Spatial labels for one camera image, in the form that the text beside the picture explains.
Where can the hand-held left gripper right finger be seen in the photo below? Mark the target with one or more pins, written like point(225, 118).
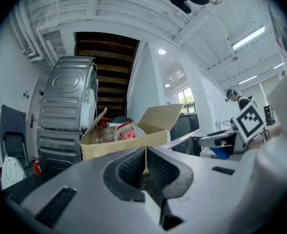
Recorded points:
point(207, 194)

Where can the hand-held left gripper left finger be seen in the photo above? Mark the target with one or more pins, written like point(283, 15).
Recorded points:
point(85, 203)

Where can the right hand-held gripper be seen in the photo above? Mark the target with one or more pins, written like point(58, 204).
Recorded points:
point(249, 121)

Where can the person's right forearm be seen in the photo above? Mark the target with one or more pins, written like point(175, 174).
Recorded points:
point(272, 133)

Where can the blue plastic object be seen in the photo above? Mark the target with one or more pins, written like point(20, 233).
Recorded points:
point(220, 152)

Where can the black cabinet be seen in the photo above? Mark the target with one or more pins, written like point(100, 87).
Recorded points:
point(183, 128)

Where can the window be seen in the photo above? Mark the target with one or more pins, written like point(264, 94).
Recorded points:
point(186, 100)

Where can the silver appliance with ribbed panel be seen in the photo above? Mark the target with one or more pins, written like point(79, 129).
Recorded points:
point(58, 152)

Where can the red fire extinguisher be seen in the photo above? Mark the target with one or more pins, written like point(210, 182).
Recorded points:
point(37, 167)

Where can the black box device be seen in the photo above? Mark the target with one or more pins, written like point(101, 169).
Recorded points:
point(269, 114)

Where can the round ceiling lamp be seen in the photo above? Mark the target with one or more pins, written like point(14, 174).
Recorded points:
point(162, 51)
point(167, 85)

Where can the open cardboard box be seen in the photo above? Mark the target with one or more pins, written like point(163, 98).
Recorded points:
point(124, 149)

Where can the long tube ceiling light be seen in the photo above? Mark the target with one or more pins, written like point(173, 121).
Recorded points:
point(247, 79)
point(278, 65)
point(248, 38)

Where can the clear plastic bottle red cap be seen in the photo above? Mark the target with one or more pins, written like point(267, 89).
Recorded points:
point(105, 131)

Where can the white cloth bag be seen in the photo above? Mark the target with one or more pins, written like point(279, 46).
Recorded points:
point(11, 170)

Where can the clear container with red lid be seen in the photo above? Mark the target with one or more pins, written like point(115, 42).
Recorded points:
point(127, 131)

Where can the black round lid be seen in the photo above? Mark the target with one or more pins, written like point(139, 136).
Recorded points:
point(121, 120)

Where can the dark folding chair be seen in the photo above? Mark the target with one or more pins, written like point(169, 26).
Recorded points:
point(13, 130)

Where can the silver appliance with oval panel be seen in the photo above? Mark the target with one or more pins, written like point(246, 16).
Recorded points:
point(63, 94)

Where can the white door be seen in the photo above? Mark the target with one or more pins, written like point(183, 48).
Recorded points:
point(36, 101)

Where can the dark wooden staircase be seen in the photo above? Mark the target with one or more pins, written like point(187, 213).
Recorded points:
point(109, 64)

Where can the person's white printed shirt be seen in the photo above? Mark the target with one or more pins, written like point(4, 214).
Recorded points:
point(286, 40)

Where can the white ceiling pipes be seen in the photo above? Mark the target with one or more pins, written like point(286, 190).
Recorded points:
point(33, 45)

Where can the metal rail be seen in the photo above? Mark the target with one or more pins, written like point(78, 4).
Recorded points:
point(182, 139)

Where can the wall switch panel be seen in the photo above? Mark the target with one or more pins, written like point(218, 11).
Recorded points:
point(25, 94)

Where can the black head camera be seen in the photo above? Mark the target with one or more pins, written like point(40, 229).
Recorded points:
point(181, 2)

